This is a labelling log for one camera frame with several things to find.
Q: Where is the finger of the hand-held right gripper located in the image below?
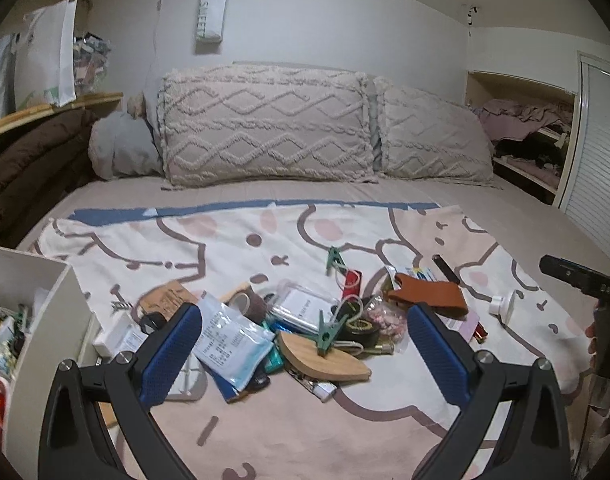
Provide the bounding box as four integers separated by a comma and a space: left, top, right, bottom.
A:
539, 255, 601, 293

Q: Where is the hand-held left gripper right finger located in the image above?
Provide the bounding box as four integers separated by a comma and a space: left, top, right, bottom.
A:
407, 302, 571, 480

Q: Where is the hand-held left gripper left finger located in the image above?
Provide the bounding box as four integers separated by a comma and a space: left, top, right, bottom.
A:
39, 302, 203, 480

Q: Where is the white storage box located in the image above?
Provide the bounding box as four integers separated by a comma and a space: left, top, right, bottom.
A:
0, 244, 103, 463

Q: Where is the pink booklet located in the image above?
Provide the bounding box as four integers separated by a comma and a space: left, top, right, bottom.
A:
445, 310, 481, 341

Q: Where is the small white box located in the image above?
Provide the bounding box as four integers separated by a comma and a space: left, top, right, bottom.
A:
92, 317, 148, 358

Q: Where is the engraved wooden tag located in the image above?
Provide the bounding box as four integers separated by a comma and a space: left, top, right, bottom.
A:
137, 282, 201, 318

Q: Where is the brown leather case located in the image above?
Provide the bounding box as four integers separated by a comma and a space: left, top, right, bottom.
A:
387, 272, 470, 318

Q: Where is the blue white sachet packet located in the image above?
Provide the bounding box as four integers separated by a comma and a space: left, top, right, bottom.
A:
192, 292, 276, 391

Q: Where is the bag of pink pills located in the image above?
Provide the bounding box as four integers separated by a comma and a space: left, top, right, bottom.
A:
362, 296, 408, 338

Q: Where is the white bottle cap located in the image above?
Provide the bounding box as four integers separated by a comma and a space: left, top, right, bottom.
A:
488, 292, 518, 317

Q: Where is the black tape roll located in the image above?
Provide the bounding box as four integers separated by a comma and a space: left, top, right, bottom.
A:
345, 320, 381, 351

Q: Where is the black lighter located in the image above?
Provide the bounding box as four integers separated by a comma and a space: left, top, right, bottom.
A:
432, 255, 458, 282

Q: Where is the brown tape roll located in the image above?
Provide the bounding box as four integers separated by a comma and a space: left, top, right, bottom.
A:
227, 290, 271, 325

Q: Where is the curved wooden board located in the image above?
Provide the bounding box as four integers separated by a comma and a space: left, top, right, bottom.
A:
276, 330, 372, 385

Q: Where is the green plastic clothespin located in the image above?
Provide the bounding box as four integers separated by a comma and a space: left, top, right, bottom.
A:
316, 310, 351, 358
325, 246, 347, 276

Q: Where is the white louvered door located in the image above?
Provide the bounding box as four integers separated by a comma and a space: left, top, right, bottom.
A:
552, 50, 610, 266

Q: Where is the small white tube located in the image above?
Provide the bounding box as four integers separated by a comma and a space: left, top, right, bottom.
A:
295, 370, 336, 402

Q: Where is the dark clothes pile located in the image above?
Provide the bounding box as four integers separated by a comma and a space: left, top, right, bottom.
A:
492, 130, 568, 171

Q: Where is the clear card holder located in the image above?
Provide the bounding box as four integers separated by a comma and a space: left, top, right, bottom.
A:
267, 280, 338, 333

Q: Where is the cartoon printed blanket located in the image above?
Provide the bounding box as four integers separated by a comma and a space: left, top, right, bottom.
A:
27, 200, 593, 480

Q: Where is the pink clothes pile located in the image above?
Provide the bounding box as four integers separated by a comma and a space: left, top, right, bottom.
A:
478, 99, 573, 141

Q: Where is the beige knit pillow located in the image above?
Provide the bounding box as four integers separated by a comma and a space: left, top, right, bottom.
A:
372, 76, 503, 188
157, 64, 381, 191

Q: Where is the grey pillow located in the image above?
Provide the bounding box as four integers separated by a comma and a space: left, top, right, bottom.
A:
88, 110, 163, 181

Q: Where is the brown folded blanket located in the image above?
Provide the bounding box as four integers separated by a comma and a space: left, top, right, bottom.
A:
0, 107, 100, 248

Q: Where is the beige plush toy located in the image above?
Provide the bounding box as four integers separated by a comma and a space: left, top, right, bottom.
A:
127, 92, 148, 121

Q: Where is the wooden bedside shelf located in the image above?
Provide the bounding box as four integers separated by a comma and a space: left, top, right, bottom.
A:
0, 91, 124, 143

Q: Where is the clear plastic storage bin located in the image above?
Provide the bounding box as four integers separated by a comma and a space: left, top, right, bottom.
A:
74, 32, 110, 98

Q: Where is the white tote bag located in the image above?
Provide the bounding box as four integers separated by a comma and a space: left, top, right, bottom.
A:
15, 0, 78, 108

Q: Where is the hanging white paper bag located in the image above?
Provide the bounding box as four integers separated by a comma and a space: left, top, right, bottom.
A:
194, 0, 228, 55

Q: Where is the white charger cable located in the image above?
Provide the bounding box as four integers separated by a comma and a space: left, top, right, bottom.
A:
335, 297, 366, 326

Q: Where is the wall niche shelf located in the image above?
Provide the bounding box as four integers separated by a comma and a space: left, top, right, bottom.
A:
465, 70, 580, 206

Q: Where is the white hanging cable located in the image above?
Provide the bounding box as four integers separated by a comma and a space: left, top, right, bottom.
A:
151, 0, 168, 68

